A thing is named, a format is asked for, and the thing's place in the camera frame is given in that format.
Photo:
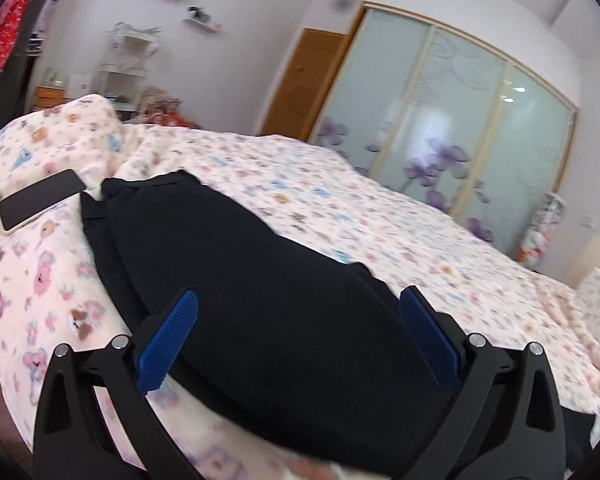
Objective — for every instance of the beige headboard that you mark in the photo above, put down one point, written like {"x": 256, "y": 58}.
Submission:
{"x": 592, "y": 255}

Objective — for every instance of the dark hanging clothes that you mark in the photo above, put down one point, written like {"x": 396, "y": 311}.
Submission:
{"x": 25, "y": 70}

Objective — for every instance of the wooden door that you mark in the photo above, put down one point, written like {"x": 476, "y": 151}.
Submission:
{"x": 302, "y": 85}

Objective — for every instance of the small wooden cabinet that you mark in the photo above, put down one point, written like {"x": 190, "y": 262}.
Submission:
{"x": 50, "y": 97}

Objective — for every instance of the clear tube of plush toys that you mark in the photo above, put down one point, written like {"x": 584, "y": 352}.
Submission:
{"x": 540, "y": 235}

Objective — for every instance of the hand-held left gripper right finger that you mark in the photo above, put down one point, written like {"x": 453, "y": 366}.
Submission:
{"x": 430, "y": 337}

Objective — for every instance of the black smartphone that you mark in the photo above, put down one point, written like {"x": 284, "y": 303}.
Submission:
{"x": 40, "y": 200}

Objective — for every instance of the pile of plush toys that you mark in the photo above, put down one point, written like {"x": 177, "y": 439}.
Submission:
{"x": 162, "y": 107}

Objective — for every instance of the bear print fleece blanket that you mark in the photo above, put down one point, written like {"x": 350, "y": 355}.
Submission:
{"x": 380, "y": 210}

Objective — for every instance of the frosted floral sliding wardrobe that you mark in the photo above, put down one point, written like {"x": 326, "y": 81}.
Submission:
{"x": 450, "y": 125}

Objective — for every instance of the white wall socket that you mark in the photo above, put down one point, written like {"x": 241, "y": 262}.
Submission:
{"x": 590, "y": 222}

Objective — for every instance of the black pants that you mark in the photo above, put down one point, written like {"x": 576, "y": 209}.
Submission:
{"x": 255, "y": 285}

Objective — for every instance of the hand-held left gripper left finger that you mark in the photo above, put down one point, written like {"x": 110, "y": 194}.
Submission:
{"x": 172, "y": 332}

